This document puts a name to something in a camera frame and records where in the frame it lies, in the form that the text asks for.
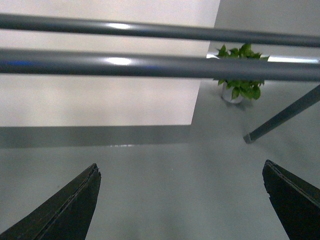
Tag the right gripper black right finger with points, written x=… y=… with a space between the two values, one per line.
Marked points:
x=295 y=201

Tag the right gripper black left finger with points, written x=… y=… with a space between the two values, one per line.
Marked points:
x=66 y=215

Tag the grey clothes drying rack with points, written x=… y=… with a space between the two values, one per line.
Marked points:
x=42 y=62

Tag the green potted plant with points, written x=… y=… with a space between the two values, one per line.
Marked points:
x=247 y=89

